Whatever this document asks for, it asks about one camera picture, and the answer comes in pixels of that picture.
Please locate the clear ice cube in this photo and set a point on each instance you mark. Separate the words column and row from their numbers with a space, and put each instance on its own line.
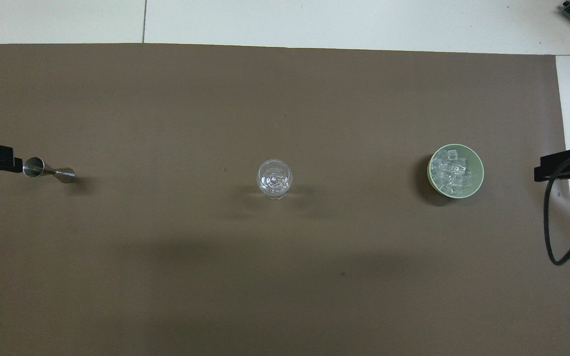
column 451, row 186
column 437, row 161
column 451, row 154
column 461, row 164
column 446, row 173
column 464, row 179

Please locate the silver metal jigger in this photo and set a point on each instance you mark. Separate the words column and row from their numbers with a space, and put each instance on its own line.
column 42, row 169

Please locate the green bowl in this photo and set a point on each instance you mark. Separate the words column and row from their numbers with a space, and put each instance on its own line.
column 477, row 170

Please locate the clear drinking glass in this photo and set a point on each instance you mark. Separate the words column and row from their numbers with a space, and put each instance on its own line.
column 274, row 179

